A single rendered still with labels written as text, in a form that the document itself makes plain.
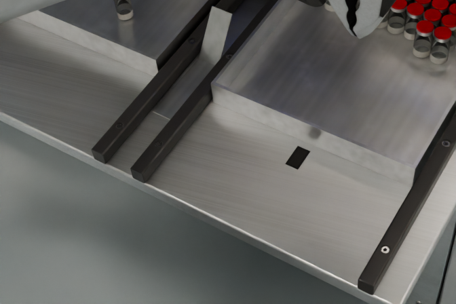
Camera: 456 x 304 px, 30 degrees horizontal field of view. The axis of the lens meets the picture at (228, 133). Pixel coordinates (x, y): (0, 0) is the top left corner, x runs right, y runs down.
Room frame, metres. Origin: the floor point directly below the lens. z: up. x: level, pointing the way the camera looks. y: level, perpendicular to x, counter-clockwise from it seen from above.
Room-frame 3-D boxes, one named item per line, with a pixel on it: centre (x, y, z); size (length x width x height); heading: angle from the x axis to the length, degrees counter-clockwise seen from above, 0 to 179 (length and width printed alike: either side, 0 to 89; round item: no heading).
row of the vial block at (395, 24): (0.76, -0.22, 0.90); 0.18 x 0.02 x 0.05; 52
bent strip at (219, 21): (0.72, 0.03, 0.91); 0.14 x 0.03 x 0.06; 141
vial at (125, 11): (0.84, 0.12, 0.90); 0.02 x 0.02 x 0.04
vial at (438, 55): (0.70, -0.27, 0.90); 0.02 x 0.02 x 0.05
